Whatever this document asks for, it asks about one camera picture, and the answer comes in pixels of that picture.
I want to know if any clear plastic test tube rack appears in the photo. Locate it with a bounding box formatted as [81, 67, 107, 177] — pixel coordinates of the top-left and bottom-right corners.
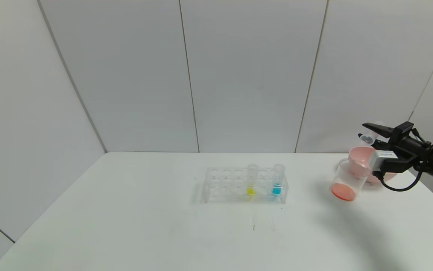
[203, 166, 289, 204]

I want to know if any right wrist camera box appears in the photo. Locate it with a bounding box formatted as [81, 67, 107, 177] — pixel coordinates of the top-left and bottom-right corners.
[368, 150, 398, 171]

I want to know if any test tube with yellow pigment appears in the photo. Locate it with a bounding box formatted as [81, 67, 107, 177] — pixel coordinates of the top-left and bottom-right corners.
[247, 164, 259, 196]

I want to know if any black camera cable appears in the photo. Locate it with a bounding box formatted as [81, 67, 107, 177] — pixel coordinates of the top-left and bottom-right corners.
[376, 166, 425, 192]

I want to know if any test tube with red pigment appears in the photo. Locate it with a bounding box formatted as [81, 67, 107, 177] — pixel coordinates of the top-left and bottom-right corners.
[359, 131, 378, 146]

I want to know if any clear plastic beaker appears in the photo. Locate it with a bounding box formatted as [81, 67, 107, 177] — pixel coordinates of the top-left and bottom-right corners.
[330, 158, 371, 201]

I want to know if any test tube with blue pigment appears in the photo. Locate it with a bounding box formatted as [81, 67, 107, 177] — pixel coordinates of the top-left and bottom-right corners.
[273, 164, 286, 196]

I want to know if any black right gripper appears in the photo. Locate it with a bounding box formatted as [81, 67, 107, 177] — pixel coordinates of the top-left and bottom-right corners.
[358, 121, 431, 157]

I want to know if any pink bowl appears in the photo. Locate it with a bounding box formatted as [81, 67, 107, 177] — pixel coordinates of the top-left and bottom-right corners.
[349, 147, 399, 184]

